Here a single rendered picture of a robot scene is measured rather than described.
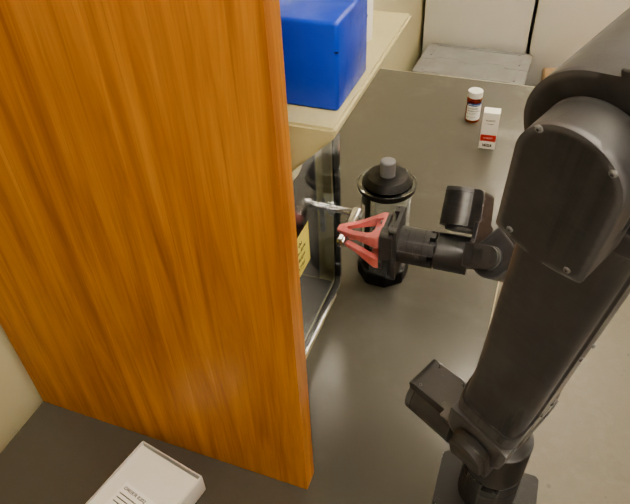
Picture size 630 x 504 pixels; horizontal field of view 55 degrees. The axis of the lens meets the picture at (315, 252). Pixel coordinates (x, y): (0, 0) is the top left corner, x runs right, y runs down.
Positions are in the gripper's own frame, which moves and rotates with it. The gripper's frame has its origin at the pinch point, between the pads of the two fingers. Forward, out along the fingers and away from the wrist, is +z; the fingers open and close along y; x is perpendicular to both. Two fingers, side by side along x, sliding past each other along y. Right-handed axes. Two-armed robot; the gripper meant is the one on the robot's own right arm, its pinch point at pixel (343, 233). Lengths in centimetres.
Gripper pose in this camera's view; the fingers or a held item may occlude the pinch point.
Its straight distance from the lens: 96.1
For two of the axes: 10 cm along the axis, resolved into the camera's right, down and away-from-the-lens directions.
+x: -3.3, 6.4, -7.0
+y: -0.4, -7.5, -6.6
